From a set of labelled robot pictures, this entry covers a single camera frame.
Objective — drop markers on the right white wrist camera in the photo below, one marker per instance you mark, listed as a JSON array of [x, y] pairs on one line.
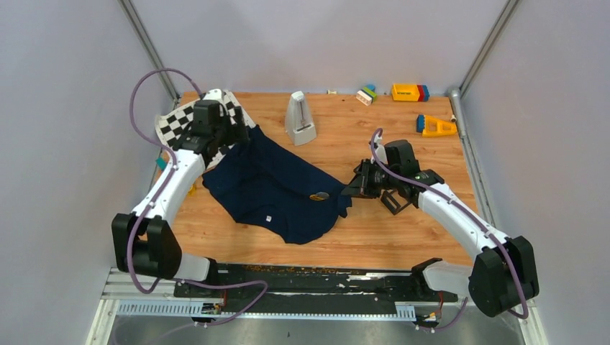
[[379, 152]]

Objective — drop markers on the black white checkerboard mat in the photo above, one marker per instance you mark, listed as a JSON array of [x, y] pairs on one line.
[[183, 130]]

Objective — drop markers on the black square frame stand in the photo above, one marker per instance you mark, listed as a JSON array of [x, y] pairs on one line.
[[392, 204]]

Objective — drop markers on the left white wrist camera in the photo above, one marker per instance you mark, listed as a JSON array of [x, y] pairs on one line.
[[214, 95]]

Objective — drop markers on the grey corner pipe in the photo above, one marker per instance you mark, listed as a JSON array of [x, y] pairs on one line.
[[455, 98]]

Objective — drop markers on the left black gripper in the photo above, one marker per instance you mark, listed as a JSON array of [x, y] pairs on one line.
[[237, 134]]

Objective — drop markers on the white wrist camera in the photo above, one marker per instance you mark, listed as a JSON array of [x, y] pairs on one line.
[[379, 152], [214, 95]]

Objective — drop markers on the white green blue block stack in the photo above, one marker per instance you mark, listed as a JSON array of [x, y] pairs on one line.
[[367, 95]]

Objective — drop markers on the navy blue garment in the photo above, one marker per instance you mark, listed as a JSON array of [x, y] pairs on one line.
[[271, 188]]

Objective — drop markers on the yellow toy block bin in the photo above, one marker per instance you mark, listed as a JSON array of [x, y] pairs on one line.
[[405, 92]]

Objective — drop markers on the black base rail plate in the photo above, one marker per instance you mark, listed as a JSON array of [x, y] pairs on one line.
[[321, 291]]

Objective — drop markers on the yellow red toy piece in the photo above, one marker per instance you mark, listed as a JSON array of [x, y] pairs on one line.
[[191, 189]]

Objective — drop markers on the teal toy block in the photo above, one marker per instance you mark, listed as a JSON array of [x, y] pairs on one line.
[[161, 163]]

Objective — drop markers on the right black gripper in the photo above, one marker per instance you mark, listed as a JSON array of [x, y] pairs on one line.
[[360, 185]]

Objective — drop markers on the red blue block pair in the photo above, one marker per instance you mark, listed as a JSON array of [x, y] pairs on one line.
[[423, 93]]

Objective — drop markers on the white metronome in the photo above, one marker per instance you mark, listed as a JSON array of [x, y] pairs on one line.
[[299, 124]]

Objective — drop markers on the yellow blue toy wedge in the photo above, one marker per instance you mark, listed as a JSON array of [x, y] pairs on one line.
[[429, 126]]

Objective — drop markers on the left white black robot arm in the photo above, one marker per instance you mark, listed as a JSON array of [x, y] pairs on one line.
[[143, 240]]

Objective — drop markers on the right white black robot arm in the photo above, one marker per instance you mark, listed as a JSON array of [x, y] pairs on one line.
[[503, 275]]

